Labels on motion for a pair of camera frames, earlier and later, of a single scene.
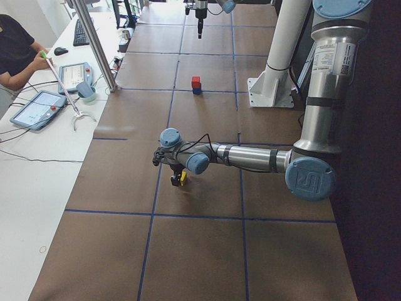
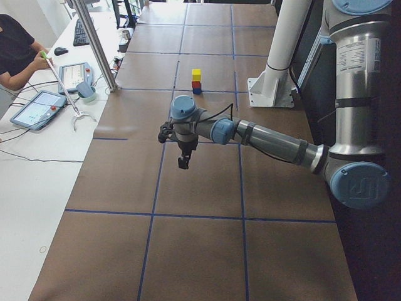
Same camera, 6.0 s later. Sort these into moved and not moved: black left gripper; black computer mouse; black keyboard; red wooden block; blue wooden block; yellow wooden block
Moved: black left gripper; yellow wooden block
Not moved: black keyboard; red wooden block; blue wooden block; black computer mouse
